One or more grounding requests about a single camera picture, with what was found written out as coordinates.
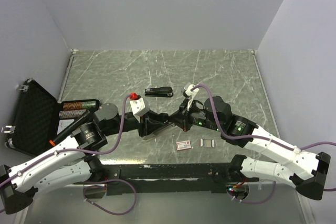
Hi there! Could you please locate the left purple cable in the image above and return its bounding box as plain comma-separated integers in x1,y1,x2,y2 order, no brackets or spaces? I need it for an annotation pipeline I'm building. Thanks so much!
0,94,138,216

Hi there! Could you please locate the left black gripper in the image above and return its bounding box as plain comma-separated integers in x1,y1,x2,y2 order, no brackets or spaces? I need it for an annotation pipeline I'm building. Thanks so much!
103,109,165,136

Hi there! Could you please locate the silver stapler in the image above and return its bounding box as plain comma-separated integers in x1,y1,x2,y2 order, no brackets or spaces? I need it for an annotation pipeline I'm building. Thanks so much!
142,123,176,141

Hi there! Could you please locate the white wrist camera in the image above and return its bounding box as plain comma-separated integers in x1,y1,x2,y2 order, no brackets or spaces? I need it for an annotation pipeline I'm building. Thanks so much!
130,93,150,117
182,83,200,111

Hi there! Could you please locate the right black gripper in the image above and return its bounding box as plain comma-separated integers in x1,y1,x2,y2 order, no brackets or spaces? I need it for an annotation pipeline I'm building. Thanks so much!
167,98,223,132

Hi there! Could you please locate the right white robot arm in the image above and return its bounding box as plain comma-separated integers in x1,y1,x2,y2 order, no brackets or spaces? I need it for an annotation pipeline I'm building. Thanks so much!
169,96,331,200

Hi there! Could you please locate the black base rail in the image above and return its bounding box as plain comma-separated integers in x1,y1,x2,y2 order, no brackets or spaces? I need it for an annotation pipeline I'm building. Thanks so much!
83,163,259,196

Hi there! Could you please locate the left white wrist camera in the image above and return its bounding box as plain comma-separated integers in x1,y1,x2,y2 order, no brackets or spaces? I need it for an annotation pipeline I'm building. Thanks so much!
130,93,150,117

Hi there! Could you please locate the purple cable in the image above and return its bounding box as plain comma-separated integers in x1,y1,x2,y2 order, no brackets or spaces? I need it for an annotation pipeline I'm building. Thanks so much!
191,84,336,206
0,94,138,216

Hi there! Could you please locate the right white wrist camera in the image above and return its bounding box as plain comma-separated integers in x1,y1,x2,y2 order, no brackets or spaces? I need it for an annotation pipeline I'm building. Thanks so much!
182,83,200,111

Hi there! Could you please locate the black poker chip case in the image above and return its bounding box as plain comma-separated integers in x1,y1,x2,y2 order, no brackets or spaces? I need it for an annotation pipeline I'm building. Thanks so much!
2,79,101,156

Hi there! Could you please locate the red white staple box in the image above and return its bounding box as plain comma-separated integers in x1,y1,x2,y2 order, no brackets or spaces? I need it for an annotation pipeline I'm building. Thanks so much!
176,141,192,151

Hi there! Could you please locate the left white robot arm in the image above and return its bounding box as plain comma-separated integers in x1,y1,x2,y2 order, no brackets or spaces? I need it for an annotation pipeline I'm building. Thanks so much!
1,99,172,215

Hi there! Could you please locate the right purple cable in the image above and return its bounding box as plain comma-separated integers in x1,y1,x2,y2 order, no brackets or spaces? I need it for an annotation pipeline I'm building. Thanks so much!
191,84,336,206

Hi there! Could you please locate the black stapler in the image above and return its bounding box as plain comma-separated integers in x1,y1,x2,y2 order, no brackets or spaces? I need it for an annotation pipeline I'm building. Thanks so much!
144,87,173,98

